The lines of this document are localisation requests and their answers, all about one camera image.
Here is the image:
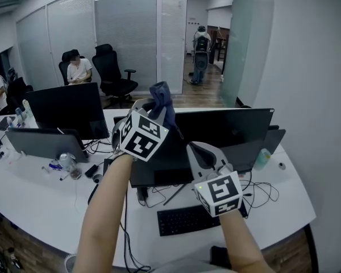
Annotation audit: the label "black office chair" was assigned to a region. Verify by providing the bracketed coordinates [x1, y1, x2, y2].
[92, 43, 139, 109]
[7, 77, 34, 115]
[58, 49, 93, 86]

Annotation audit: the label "black power adapter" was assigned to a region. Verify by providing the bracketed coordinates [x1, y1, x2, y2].
[84, 164, 99, 179]

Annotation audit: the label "black computer monitor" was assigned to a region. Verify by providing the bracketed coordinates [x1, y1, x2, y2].
[24, 81, 111, 140]

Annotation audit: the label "large curved black monitor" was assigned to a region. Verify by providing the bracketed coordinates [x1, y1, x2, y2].
[113, 108, 275, 189]

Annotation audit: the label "person's left forearm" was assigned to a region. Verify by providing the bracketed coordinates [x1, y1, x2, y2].
[76, 154, 134, 273]

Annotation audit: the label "grey round device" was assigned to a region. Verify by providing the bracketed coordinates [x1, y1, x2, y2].
[193, 51, 210, 71]

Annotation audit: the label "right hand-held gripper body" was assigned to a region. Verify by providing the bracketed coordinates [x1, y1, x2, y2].
[193, 163, 243, 218]

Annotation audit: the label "looped black cables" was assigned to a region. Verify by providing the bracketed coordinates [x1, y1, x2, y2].
[84, 139, 114, 155]

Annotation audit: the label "clear plastic bottle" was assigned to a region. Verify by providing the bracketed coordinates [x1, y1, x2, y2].
[59, 152, 76, 170]

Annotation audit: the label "white desk fan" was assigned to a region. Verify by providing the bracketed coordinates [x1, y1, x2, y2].
[64, 254, 79, 273]

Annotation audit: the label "black keyboard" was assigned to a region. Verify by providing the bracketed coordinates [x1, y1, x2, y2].
[156, 202, 248, 237]

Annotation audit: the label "person's right forearm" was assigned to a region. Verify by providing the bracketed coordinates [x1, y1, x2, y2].
[218, 209, 275, 273]

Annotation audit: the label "glass wall with white blinds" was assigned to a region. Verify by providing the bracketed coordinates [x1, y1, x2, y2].
[16, 0, 188, 95]

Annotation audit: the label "brown wooden furniture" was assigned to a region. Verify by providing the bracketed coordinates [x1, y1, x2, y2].
[209, 26, 230, 65]

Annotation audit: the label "thick black power cable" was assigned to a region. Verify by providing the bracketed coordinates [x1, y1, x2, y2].
[119, 192, 151, 272]

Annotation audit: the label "blue cloth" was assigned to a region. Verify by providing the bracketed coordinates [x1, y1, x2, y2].
[149, 81, 185, 140]

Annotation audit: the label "pale green bottle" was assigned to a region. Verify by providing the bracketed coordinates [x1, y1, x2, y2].
[254, 148, 272, 171]

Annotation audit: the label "person's grey shirt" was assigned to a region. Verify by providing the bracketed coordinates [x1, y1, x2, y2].
[150, 259, 231, 273]

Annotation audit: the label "clear water bottle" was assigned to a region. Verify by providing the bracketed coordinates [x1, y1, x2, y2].
[15, 106, 25, 125]

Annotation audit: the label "clear cup with brown contents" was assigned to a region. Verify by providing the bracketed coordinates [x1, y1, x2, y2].
[69, 165, 82, 180]

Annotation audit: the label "black coiled cord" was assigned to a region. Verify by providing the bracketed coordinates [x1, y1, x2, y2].
[87, 183, 100, 206]

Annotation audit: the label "frosted glass panel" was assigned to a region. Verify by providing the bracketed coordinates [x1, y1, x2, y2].
[221, 0, 255, 107]

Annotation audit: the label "silver wristwatch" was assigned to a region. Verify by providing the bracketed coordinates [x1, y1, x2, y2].
[113, 148, 138, 162]

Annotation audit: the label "black rectangular pad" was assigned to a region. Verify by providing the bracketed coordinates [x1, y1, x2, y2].
[210, 245, 232, 270]

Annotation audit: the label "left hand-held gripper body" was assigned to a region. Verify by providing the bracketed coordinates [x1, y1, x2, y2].
[111, 109, 170, 163]

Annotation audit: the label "tangled thin black cable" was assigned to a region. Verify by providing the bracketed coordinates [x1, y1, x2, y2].
[238, 169, 280, 210]

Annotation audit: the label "grey laptop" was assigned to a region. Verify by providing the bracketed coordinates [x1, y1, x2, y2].
[5, 127, 89, 164]

